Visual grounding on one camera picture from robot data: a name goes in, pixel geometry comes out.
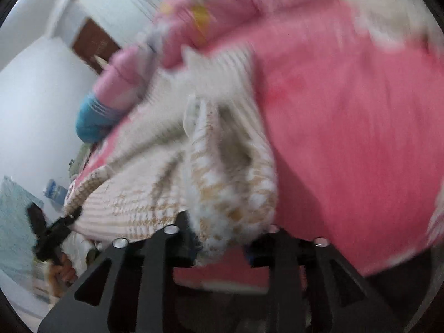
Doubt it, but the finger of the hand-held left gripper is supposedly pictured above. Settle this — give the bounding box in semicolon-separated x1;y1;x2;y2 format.
51;206;83;241

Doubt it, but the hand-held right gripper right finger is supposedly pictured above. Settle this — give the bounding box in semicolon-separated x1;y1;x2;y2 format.
242;226;405;333

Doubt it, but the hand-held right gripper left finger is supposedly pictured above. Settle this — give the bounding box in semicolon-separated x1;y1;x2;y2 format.
37;211;195;333

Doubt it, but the beige white checkered knit cardigan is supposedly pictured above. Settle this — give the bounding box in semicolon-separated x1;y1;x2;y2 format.
63;46;279;255

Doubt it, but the person's left hand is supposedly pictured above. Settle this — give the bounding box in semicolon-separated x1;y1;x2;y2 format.
49;253;79;298

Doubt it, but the teal patterned cloth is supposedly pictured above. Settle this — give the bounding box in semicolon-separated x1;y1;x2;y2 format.
0;174;45;287

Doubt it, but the blue packet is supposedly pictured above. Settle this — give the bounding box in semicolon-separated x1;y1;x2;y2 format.
42;178;69;202

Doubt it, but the grey-green patterned pillow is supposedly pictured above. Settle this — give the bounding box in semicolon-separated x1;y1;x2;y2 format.
67;143;94;181

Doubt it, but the pink floral blanket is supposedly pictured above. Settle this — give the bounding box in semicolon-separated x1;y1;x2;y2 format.
64;0;444;294

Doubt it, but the brown wooden door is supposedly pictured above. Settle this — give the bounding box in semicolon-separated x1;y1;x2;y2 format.
71;18;121;76

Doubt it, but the white wardrobe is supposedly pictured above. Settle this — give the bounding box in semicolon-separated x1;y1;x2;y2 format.
52;0;174;54

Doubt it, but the pink quilt with blue end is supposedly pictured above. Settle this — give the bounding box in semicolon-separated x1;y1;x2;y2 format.
75;0;337;143

